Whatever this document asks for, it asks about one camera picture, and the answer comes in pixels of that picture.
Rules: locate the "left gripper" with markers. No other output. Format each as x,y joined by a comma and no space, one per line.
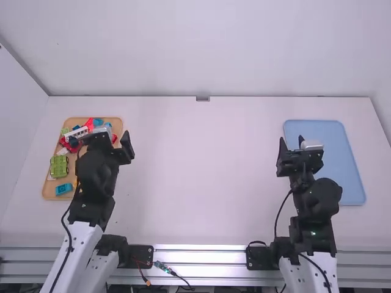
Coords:
102,146

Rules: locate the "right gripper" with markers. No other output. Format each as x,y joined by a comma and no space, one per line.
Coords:
301,161

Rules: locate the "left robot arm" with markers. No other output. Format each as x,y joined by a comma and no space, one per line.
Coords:
91,177

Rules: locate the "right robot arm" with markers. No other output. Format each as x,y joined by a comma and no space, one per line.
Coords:
320,195

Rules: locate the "pile of toy bricks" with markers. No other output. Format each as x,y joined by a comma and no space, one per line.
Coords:
98,123

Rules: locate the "blue mat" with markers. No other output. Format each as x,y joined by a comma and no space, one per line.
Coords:
336,137

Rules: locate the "white toy brick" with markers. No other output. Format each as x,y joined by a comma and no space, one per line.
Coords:
78,132

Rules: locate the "red toy car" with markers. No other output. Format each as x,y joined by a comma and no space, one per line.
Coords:
67,146

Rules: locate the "green toy brick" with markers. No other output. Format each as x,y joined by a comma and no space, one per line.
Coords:
65,131

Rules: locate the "green wheeled toy base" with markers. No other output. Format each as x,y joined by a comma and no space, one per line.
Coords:
59,167

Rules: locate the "tan tray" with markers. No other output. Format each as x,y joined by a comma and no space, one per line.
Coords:
59,171

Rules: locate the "blue toy brick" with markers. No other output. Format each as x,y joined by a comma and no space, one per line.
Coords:
63,189

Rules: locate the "silver rails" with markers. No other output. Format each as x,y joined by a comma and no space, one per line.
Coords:
201,253

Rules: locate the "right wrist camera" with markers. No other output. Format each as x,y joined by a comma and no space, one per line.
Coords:
313,145

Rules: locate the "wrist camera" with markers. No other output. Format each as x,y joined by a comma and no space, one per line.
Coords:
101,131
313,145

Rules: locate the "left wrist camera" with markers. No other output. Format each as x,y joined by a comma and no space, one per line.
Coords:
101,131

